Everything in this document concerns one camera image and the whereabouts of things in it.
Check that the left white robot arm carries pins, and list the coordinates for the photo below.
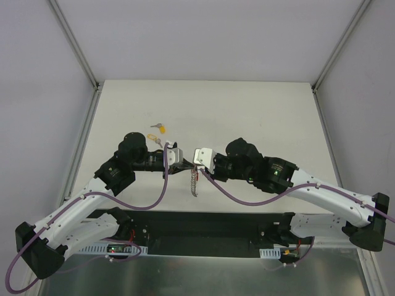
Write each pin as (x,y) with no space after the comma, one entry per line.
(45,245)

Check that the key with solid yellow tag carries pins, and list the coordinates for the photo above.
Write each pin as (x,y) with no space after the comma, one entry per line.
(160,127)

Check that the left aluminium frame post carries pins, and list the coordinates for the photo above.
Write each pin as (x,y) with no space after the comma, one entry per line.
(73,43)

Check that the aluminium frame post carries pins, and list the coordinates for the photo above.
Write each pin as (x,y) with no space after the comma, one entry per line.
(73,43)
(356,18)

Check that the left aluminium table rail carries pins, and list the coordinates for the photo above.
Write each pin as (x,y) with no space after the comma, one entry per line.
(73,168)

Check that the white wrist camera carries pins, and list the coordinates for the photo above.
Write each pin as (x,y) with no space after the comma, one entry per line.
(204,157)
(174,154)

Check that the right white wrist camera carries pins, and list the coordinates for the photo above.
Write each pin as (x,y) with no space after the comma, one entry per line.
(204,157)

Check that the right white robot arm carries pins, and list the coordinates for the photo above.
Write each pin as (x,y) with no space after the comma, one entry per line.
(359,217)

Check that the right white cable duct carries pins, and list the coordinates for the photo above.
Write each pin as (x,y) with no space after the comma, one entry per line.
(273,254)

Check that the white cable duct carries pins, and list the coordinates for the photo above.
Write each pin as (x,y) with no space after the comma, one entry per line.
(115,249)
(273,254)

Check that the key with yellow window tag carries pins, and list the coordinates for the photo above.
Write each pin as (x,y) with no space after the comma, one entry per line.
(155,139)

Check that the aluminium table rail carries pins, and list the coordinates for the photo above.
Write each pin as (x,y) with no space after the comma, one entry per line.
(73,168)
(327,138)

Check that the left white cable duct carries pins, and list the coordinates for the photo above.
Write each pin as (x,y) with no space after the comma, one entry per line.
(115,249)

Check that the red handled key organizer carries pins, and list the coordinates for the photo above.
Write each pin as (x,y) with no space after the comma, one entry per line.
(194,181)

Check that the right aluminium table rail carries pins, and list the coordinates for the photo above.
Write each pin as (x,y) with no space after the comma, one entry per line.
(327,138)

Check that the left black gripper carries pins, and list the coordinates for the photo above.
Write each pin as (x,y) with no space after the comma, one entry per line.
(172,168)

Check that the right aluminium frame post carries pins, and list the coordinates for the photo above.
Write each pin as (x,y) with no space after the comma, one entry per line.
(356,18)

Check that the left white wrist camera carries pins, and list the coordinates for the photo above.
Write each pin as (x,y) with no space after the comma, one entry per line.
(174,154)

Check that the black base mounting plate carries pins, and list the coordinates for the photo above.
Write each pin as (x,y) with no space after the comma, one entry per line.
(207,234)

